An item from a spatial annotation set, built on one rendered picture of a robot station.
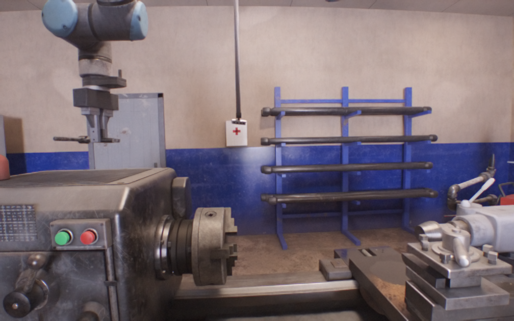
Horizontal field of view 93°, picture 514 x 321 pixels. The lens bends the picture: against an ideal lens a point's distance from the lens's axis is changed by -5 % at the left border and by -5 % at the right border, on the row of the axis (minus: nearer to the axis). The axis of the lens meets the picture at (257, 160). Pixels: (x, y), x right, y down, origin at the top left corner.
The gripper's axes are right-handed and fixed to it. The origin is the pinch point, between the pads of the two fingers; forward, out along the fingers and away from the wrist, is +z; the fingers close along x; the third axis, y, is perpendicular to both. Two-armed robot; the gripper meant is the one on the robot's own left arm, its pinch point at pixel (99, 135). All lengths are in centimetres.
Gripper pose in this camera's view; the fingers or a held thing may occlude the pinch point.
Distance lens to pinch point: 91.1
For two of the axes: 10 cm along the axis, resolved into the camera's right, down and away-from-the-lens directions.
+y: -9.8, 0.1, 1.8
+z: 0.2, 10.0, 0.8
